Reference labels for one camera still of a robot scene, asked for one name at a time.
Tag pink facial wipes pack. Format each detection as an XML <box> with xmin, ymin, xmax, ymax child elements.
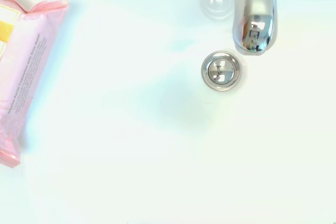
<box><xmin>0</xmin><ymin>0</ymin><xmax>70</xmax><ymax>168</ymax></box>

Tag chrome sink drain stopper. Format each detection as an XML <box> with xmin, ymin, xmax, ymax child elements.
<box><xmin>201</xmin><ymin>50</ymin><xmax>242</xmax><ymax>92</ymax></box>

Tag chrome faucet spout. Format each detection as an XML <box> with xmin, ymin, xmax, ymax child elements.
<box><xmin>205</xmin><ymin>0</ymin><xmax>278</xmax><ymax>57</ymax></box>

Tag white ceramic sink basin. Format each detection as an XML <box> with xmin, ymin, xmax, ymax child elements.
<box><xmin>0</xmin><ymin>0</ymin><xmax>336</xmax><ymax>224</ymax></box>

